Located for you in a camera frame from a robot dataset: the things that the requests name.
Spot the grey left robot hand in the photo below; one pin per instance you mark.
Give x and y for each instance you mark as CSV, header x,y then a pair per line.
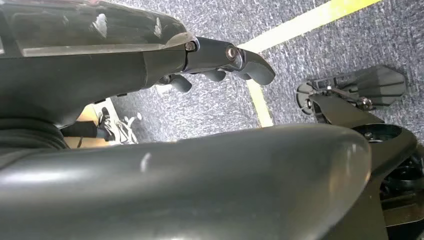
x,y
82,73

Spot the person's leg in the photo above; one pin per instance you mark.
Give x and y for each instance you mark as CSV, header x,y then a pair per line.
x,y
81,129

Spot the black and white shoe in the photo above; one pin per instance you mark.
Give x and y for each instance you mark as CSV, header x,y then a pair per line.
x,y
106,125

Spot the white laced shoe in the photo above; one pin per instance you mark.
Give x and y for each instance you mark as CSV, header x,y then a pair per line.
x,y
127,130

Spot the ribbed grey left arm sleeve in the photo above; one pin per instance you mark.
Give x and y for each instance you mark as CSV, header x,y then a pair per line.
x,y
26,136

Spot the short yellow floor tape strip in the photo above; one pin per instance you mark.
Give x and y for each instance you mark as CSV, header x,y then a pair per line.
x,y
261,106

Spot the long yellow floor tape strip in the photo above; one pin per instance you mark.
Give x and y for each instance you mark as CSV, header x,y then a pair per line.
x,y
311,20

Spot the black robot foot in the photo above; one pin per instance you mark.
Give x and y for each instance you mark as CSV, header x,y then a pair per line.
x,y
377,85

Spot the black robot lower leg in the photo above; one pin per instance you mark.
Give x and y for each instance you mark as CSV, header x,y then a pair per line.
x,y
394,165

